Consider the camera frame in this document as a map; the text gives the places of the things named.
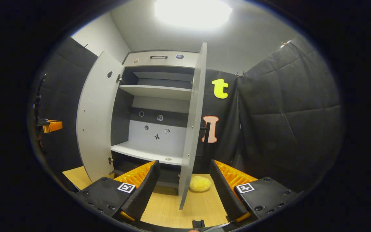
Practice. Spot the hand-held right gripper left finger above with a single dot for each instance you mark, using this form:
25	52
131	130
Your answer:
143	193

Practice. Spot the large ceiling light panel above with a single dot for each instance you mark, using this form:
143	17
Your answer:
193	13

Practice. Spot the grey double-door shoe cabinet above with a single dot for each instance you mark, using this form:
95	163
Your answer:
159	91

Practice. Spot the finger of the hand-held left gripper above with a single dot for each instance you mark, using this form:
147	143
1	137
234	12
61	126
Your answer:
53	125

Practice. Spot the grey shoe cabinet door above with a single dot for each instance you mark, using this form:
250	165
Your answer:
98	122
192	135

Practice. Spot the yellow plush toy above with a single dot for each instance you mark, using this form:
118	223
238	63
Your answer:
200	183

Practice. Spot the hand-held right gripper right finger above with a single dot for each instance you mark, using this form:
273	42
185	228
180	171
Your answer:
224	193

